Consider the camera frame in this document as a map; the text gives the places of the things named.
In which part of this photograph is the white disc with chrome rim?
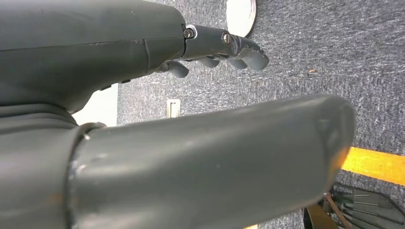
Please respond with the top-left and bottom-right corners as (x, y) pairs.
(225, 0), (257, 38)

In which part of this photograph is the yellow floor marking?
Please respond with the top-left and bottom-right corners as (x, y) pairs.
(341, 146), (405, 187)

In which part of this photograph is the floor socket box with plug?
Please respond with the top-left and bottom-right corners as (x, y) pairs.
(166, 98), (181, 119)

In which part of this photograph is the dark base with cables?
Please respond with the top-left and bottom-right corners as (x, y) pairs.
(303, 182), (405, 229)

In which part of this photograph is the white panel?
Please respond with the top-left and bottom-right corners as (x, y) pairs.
(72, 83), (118, 128)

